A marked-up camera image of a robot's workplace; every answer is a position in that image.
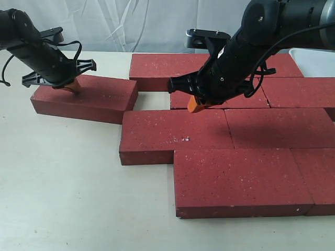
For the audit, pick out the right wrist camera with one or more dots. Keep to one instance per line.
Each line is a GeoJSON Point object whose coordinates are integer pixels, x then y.
{"type": "Point", "coordinates": [197, 38]}

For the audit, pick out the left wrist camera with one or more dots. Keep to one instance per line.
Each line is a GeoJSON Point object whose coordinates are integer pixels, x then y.
{"type": "Point", "coordinates": [53, 34]}

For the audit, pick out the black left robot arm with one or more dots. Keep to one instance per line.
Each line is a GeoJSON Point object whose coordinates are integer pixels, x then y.
{"type": "Point", "coordinates": [17, 29]}

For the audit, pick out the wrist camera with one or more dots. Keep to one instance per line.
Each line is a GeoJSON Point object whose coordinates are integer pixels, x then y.
{"type": "Point", "coordinates": [53, 34]}
{"type": "Point", "coordinates": [197, 38]}

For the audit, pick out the scratched red brick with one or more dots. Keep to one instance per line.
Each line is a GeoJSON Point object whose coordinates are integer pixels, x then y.
{"type": "Point", "coordinates": [152, 136]}

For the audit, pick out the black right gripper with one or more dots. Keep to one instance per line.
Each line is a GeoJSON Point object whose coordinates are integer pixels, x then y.
{"type": "Point", "coordinates": [222, 77]}

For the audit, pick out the white backdrop cloth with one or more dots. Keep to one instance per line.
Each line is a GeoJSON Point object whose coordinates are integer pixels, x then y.
{"type": "Point", "coordinates": [132, 26]}

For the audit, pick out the white plastic tray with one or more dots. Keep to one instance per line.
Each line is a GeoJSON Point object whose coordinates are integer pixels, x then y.
{"type": "Point", "coordinates": [314, 63]}

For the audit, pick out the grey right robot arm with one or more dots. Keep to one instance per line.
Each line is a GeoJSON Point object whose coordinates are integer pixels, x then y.
{"type": "Point", "coordinates": [266, 28]}

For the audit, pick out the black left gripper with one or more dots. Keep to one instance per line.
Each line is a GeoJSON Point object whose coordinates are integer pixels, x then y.
{"type": "Point", "coordinates": [50, 67]}

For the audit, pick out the movable red brick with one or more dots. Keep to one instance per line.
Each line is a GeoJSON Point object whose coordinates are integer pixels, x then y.
{"type": "Point", "coordinates": [179, 100]}

